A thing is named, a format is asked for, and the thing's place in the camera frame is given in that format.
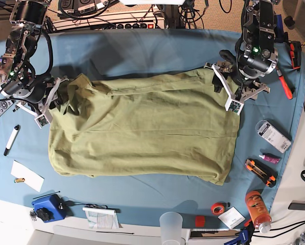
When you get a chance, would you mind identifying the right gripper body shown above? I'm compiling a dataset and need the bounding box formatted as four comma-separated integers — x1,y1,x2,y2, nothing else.
0,75,68,128

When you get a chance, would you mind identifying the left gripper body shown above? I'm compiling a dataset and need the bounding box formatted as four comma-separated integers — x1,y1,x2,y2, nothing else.
204,50,278,115

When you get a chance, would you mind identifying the olive green t-shirt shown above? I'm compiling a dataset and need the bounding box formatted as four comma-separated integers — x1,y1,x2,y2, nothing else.
48,68,240,185

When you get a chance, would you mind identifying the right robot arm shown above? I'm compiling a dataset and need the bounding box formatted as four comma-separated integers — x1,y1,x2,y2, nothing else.
0,1,68,128

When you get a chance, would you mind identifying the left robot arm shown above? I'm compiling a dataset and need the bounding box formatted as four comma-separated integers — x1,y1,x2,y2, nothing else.
205,1,278,115

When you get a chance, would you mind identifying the white black marker pen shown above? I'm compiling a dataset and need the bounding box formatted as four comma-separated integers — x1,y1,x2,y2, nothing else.
4,125,20,156

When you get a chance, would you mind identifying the orange black tool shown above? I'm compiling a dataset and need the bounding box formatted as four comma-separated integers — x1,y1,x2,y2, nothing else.
286,41,302,70

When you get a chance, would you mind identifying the blue table cloth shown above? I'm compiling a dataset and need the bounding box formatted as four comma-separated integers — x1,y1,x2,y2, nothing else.
0,30,305,228

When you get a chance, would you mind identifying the white paper card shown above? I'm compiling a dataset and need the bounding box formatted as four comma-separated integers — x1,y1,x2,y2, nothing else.
11,160,44,192

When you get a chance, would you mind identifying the small yellow battery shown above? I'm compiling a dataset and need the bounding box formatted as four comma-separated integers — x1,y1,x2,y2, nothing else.
14,178,25,183

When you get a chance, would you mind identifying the pink glue tube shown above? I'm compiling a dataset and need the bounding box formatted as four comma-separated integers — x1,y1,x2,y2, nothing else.
259,154,281,164

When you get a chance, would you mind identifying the orange black utility knife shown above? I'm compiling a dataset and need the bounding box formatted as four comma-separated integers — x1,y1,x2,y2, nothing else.
245,159,276,188

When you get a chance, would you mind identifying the blue plastic box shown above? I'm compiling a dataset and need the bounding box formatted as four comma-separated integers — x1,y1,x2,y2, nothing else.
32,194,67,223

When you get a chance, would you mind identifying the black knob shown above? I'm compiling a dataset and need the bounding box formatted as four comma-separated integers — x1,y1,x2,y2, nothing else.
36,208,54,223

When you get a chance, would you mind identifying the white folded booklet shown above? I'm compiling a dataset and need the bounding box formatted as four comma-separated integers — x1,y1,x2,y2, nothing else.
82,207,120,230

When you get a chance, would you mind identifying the red tape roll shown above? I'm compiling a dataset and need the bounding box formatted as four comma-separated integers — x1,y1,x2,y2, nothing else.
210,202,227,215

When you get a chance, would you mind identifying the orange drink bottle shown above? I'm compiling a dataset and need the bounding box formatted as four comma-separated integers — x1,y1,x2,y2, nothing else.
245,190,272,234

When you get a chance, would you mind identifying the white small card box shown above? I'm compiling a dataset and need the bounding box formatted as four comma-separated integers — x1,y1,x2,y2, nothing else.
218,207,245,229

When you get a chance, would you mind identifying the black power adapter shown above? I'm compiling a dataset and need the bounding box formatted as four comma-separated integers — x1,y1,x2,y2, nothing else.
288,202,305,211

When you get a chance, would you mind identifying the red plastic cap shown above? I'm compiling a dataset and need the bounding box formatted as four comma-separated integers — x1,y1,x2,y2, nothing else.
195,215,205,228

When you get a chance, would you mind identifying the blue clamp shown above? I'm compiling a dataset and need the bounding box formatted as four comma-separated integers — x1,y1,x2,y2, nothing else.
224,219,255,245

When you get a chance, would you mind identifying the translucent plastic cup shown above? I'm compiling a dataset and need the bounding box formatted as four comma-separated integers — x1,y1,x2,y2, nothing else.
159,212,183,245

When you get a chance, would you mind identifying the orange handled screwdriver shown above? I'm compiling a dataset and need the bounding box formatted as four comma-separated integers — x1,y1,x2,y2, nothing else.
276,66,295,100

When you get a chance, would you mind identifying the black cable tie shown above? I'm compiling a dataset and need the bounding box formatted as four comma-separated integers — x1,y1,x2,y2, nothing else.
32,191,60,200

